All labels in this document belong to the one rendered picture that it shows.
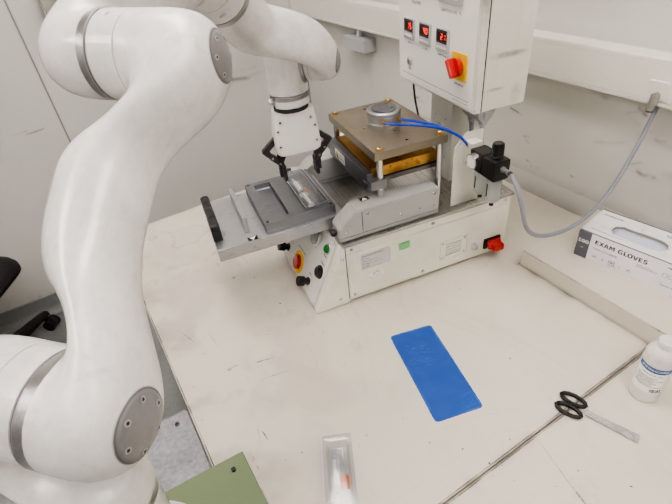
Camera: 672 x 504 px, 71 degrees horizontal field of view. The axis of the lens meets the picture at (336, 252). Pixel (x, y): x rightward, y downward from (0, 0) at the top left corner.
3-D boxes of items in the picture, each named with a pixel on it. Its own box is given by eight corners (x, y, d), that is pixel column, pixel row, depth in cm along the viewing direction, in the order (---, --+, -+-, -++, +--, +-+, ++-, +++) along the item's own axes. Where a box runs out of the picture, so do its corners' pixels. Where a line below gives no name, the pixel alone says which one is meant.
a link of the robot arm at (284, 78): (317, 83, 100) (276, 83, 102) (309, 15, 92) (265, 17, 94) (305, 97, 94) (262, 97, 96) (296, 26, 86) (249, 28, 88)
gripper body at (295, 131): (270, 111, 95) (279, 161, 102) (318, 101, 97) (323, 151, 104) (263, 100, 101) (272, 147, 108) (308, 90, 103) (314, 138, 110)
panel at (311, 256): (279, 244, 137) (296, 186, 128) (314, 308, 114) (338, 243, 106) (273, 243, 136) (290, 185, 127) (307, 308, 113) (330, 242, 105)
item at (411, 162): (396, 135, 126) (395, 100, 120) (440, 168, 109) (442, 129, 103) (337, 151, 122) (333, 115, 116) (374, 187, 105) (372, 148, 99)
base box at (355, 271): (435, 194, 152) (437, 144, 141) (511, 256, 123) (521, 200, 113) (278, 242, 138) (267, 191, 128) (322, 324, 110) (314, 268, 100)
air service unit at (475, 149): (472, 183, 111) (478, 124, 102) (512, 212, 100) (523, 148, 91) (453, 189, 110) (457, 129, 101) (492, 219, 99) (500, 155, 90)
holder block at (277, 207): (307, 177, 122) (306, 168, 121) (336, 213, 107) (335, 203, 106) (246, 193, 118) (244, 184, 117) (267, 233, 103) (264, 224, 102)
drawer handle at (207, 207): (211, 208, 114) (207, 194, 112) (223, 240, 103) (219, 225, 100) (203, 210, 114) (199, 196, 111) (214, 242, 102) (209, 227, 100)
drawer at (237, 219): (314, 186, 126) (310, 160, 121) (346, 227, 109) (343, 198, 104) (205, 217, 119) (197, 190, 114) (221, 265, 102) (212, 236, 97)
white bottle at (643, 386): (631, 377, 91) (655, 325, 82) (660, 389, 88) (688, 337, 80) (624, 395, 88) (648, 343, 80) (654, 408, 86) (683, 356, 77)
